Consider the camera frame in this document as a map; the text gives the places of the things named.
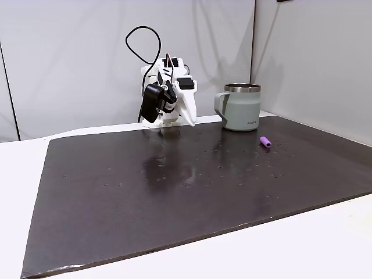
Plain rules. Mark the purple pen grip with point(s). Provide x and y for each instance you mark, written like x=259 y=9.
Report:
x=265 y=142

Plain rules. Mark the grey-green mug steel rim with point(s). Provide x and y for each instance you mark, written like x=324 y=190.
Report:
x=241 y=110

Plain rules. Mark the black table mat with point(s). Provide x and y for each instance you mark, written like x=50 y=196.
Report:
x=174 y=189

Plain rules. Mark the black oval camera box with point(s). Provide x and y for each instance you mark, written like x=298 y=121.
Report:
x=152 y=103

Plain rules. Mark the dark wall-mounted object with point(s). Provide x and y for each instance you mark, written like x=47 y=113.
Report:
x=284 y=0

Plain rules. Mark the thin black wall strip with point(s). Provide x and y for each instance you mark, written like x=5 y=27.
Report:
x=10 y=96

